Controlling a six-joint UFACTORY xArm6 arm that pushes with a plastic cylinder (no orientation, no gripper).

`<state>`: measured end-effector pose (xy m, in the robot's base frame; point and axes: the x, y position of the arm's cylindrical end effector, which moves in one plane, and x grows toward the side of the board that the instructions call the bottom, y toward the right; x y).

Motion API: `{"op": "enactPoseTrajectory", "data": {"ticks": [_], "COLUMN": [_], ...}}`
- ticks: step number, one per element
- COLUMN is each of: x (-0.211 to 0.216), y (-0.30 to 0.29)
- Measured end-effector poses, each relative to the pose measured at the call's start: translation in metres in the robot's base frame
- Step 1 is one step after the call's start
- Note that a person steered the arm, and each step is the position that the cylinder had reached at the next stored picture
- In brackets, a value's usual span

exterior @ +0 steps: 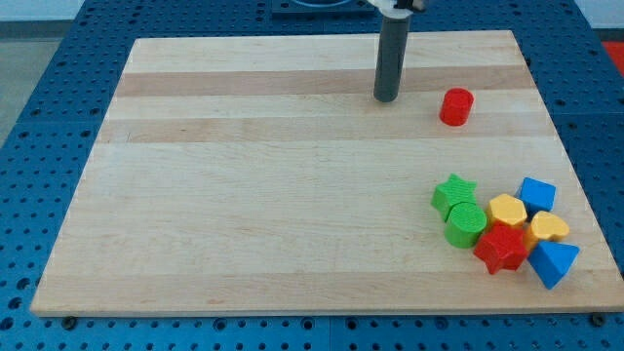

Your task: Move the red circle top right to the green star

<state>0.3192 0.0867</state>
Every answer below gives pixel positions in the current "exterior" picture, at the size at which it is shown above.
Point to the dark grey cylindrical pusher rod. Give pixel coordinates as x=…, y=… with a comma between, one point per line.
x=392, y=43

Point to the wooden board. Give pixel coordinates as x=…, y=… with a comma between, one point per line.
x=242, y=176

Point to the green star block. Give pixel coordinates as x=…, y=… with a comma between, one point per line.
x=454, y=191

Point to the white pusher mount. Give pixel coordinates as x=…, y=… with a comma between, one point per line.
x=398, y=9

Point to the red star block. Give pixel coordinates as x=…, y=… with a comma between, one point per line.
x=502, y=248

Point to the yellow hexagon block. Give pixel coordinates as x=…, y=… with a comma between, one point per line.
x=507, y=210

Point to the green cylinder block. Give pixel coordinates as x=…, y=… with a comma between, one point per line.
x=465, y=224

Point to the blue cube block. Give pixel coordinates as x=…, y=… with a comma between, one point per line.
x=537, y=195

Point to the dark blue base plate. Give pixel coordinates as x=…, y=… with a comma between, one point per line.
x=323, y=8

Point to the yellow heart block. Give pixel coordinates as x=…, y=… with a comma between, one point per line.
x=545, y=226

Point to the blue triangle block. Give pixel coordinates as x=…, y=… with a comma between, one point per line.
x=551, y=261

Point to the red cylinder block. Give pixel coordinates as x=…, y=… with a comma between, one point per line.
x=456, y=107

